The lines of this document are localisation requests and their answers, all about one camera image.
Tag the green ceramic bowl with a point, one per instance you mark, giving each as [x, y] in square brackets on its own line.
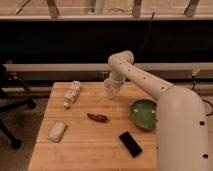
[143, 114]

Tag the black office chair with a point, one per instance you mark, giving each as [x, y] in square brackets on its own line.
[5, 77]

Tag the white ceramic cup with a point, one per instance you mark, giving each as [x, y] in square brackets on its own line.
[110, 91]

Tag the white toothpaste tube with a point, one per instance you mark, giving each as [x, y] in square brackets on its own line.
[72, 94]

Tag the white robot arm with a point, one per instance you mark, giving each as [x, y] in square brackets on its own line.
[181, 128]

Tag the red-brown chili pepper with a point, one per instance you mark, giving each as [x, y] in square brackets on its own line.
[97, 117]

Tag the black smartphone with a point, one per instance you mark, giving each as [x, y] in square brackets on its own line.
[130, 143]

